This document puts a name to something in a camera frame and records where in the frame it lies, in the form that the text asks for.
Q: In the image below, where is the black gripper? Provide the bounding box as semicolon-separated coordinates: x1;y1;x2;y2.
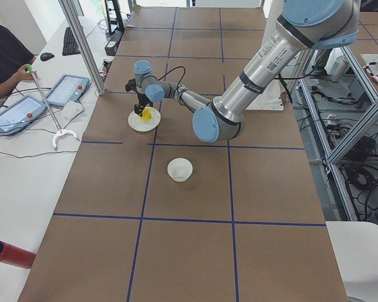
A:
134;93;152;117

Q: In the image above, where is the yellow lemon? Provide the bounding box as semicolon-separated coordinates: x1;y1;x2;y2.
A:
141;108;152;121

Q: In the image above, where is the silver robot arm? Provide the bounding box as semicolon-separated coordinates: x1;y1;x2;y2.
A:
125;1;360;142

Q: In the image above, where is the white plate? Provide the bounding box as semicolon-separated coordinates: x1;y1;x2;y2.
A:
128;107;161;132

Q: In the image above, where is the white bowl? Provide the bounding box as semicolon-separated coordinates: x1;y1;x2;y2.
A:
167;158;193;182

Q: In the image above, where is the black box device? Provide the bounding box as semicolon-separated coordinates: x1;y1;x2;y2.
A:
105;30;123;56

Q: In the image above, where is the white cloth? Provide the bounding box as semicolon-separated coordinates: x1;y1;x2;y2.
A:
61;101;84;120

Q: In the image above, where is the far blue teach pendant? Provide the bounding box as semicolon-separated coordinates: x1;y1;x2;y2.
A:
46;74;89;107

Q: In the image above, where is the blue teach pendant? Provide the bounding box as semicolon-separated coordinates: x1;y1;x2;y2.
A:
46;74;89;107
0;95;47;135

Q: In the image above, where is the pink grabber stick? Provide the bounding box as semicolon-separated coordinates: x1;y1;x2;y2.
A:
25;64;79;150

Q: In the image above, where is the black keyboard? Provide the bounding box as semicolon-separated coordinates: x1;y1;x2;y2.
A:
62;27;80;56

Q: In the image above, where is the black computer mouse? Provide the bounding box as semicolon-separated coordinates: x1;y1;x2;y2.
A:
40;52;55;62

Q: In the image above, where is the near blue teach pendant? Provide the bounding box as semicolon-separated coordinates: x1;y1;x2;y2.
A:
0;95;47;135

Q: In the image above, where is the person in black shirt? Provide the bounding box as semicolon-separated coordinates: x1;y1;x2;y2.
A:
0;25;36;99

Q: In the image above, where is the red cylinder bottle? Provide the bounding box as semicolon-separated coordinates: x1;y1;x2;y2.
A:
0;241;36;269

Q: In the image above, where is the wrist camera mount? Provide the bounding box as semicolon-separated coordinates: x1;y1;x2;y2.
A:
125;79;137;93

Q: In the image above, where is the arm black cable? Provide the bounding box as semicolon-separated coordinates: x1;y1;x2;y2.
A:
154;65;187;95

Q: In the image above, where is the aluminium frame post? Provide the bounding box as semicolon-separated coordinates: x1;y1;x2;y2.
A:
59;0;105;96

